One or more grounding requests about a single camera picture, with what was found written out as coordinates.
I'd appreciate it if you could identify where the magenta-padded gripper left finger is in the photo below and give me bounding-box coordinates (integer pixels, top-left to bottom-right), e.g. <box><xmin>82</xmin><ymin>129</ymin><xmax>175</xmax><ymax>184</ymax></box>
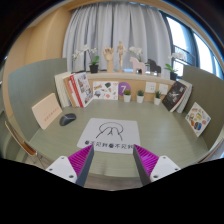
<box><xmin>45</xmin><ymin>144</ymin><xmax>95</xmax><ymax>188</ymax></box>

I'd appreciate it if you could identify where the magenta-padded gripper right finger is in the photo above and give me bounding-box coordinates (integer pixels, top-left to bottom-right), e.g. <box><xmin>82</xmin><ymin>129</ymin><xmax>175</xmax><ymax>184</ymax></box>
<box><xmin>132</xmin><ymin>144</ymin><xmax>182</xmax><ymax>187</ymax></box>

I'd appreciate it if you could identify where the dark grey computer mouse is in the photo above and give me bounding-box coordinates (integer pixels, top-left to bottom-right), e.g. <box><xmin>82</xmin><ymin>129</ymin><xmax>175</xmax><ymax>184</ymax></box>
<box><xmin>59</xmin><ymin>112</ymin><xmax>77</xmax><ymax>127</ymax></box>

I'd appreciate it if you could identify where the white printed mouse pad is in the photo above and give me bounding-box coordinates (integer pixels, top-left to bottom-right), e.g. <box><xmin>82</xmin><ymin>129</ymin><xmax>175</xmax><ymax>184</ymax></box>
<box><xmin>76</xmin><ymin>117</ymin><xmax>141</xmax><ymax>155</ymax></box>

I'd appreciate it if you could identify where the beige book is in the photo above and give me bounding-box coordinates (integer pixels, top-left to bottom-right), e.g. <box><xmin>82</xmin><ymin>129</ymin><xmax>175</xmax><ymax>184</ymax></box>
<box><xmin>31</xmin><ymin>92</ymin><xmax>63</xmax><ymax>131</ymax></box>

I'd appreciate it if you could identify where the colourful sticker sheet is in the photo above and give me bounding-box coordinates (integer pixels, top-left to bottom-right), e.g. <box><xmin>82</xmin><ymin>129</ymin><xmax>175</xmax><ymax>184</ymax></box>
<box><xmin>184</xmin><ymin>101</ymin><xmax>212</xmax><ymax>138</ymax></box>

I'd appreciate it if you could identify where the small plant in white pot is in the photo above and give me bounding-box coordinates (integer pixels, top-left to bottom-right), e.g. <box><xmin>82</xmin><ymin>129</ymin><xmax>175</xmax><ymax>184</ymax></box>
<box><xmin>136</xmin><ymin>89</ymin><xmax>145</xmax><ymax>104</ymax></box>
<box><xmin>122</xmin><ymin>89</ymin><xmax>133</xmax><ymax>103</ymax></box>
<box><xmin>153</xmin><ymin>90</ymin><xmax>163</xmax><ymax>106</ymax></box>

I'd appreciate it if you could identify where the black book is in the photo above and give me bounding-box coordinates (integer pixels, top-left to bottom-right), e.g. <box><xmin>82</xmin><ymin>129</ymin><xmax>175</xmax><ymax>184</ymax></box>
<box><xmin>161</xmin><ymin>81</ymin><xmax>188</xmax><ymax>113</ymax></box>

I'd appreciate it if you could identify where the red book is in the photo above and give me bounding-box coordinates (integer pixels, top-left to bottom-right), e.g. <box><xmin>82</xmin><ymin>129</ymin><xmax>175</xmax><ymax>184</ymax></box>
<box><xmin>69</xmin><ymin>74</ymin><xmax>84</xmax><ymax>108</ymax></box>

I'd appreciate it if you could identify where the brown book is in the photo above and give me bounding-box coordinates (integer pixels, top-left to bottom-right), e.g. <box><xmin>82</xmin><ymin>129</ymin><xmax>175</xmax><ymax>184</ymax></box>
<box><xmin>62</xmin><ymin>75</ymin><xmax>78</xmax><ymax>108</ymax></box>

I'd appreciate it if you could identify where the thick white book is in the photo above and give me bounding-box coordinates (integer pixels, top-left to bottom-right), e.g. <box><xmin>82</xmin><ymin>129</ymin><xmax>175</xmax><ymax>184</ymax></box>
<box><xmin>54</xmin><ymin>71</ymin><xmax>73</xmax><ymax>108</ymax></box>

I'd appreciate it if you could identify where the white picture-cover book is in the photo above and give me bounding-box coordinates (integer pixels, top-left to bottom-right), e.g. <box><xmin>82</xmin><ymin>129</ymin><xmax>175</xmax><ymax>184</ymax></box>
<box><xmin>73</xmin><ymin>71</ymin><xmax>95</xmax><ymax>108</ymax></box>

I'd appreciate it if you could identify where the white sticker card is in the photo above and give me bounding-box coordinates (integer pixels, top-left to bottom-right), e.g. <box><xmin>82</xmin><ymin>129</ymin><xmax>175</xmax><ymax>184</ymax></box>
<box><xmin>92</xmin><ymin>80</ymin><xmax>120</xmax><ymax>101</ymax></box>

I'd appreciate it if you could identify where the grey felt partition panel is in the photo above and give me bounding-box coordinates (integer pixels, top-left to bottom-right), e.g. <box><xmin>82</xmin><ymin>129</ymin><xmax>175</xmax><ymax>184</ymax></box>
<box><xmin>7</xmin><ymin>58</ymin><xmax>68</xmax><ymax>141</ymax></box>
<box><xmin>181</xmin><ymin>64</ymin><xmax>224</xmax><ymax>151</ymax></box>

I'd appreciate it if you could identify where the purple round number sign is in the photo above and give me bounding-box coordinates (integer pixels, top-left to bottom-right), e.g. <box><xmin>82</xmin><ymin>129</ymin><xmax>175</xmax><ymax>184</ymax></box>
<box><xmin>117</xmin><ymin>81</ymin><xmax>132</xmax><ymax>97</ymax></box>

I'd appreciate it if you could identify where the white orchid in black pot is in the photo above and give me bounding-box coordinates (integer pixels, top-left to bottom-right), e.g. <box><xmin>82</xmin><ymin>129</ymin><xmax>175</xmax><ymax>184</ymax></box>
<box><xmin>72</xmin><ymin>44</ymin><xmax>101</xmax><ymax>74</ymax></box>
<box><xmin>163</xmin><ymin>51</ymin><xmax>188</xmax><ymax>82</ymax></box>

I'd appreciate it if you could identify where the light wooden ledge shelf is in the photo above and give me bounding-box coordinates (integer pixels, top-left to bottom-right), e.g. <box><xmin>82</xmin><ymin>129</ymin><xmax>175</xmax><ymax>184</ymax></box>
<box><xmin>85</xmin><ymin>71</ymin><xmax>174</xmax><ymax>101</ymax></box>

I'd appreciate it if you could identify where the black horse figure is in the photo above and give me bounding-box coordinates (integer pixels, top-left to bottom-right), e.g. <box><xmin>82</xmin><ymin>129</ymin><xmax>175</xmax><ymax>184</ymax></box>
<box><xmin>146</xmin><ymin>58</ymin><xmax>162</xmax><ymax>75</ymax></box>

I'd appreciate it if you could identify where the pink horse figure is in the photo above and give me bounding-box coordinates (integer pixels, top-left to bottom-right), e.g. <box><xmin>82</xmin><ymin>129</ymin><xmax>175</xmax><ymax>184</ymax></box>
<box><xmin>129</xmin><ymin>56</ymin><xmax>147</xmax><ymax>75</ymax></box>

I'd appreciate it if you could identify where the white orchid plant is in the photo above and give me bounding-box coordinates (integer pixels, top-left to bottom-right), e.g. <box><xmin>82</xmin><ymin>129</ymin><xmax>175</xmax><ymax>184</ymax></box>
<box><xmin>128</xmin><ymin>45</ymin><xmax>144</xmax><ymax>64</ymax></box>

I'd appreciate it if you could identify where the wooden mannequin figure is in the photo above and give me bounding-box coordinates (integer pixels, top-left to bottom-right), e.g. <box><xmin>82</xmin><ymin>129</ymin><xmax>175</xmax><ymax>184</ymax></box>
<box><xmin>115</xmin><ymin>40</ymin><xmax>128</xmax><ymax>73</ymax></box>

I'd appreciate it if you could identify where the grey curtain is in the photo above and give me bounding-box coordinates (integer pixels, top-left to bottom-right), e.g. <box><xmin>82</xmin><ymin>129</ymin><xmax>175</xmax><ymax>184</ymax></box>
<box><xmin>62</xmin><ymin>2</ymin><xmax>173</xmax><ymax>73</ymax></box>

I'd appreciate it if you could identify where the white wall socket plate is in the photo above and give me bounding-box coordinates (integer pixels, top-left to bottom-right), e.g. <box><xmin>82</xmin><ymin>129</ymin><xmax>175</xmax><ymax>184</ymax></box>
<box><xmin>158</xmin><ymin>83</ymin><xmax>169</xmax><ymax>96</ymax></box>
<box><xmin>144</xmin><ymin>81</ymin><xmax>157</xmax><ymax>94</ymax></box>

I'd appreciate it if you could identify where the window with dark frame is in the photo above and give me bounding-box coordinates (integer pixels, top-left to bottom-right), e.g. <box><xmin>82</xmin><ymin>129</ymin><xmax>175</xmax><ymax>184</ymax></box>
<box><xmin>161</xmin><ymin>11</ymin><xmax>224</xmax><ymax>81</ymax></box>

